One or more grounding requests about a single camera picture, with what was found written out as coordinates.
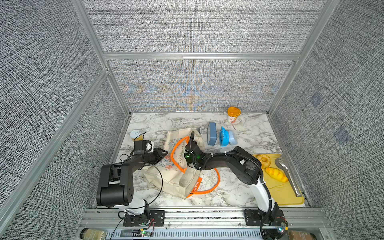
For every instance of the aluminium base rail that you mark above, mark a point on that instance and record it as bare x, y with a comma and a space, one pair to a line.
207, 224

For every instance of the blue round whale alarm clock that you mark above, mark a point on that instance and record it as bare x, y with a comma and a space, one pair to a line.
224, 137

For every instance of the blue-grey rectangular alarm clock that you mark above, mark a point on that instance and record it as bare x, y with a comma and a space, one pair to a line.
211, 134

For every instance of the bundt cake toy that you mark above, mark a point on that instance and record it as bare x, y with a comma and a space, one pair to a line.
264, 159

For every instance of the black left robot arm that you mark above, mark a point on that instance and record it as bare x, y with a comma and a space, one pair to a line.
116, 183

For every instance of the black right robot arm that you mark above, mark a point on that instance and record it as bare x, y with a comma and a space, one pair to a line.
247, 169

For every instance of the beige canvas tote bag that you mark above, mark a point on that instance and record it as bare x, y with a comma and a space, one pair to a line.
173, 174

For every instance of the yellow bread loaf toy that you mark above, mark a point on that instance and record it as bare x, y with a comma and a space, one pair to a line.
276, 174

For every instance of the cup with orange lid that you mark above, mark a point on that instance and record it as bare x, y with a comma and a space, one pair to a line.
233, 114

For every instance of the yellow cutting board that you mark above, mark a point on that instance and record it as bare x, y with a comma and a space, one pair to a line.
282, 193

